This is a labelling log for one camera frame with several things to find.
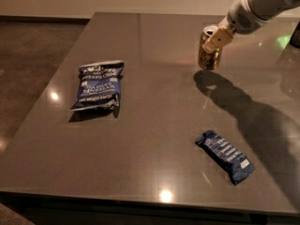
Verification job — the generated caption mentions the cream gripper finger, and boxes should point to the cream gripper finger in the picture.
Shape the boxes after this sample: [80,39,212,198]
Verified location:
[202,41,221,53]

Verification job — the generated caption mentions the orange La Croix can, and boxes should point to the orange La Croix can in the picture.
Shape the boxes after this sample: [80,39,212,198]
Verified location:
[198,24,222,70]

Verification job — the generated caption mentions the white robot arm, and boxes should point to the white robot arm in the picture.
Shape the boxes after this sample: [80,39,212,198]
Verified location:
[202,0,300,53]

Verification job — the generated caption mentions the blue rxbar blueberry wrapper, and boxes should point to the blue rxbar blueberry wrapper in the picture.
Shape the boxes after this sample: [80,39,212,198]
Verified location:
[195,130,255,185]

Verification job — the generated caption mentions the blue potato chips bag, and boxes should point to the blue potato chips bag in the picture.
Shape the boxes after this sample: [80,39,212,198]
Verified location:
[70,60,125,112]

